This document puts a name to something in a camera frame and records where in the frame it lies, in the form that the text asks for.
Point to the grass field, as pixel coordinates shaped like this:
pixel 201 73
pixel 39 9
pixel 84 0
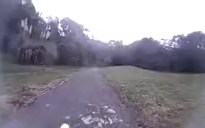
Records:
pixel 156 86

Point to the robot's own part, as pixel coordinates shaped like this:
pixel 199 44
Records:
pixel 64 126

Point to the grass verge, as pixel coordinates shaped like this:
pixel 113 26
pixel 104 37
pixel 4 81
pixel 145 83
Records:
pixel 30 78

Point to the wood of dark trees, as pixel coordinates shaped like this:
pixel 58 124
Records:
pixel 73 46

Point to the grey asphalt path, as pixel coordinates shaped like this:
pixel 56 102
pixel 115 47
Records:
pixel 80 96

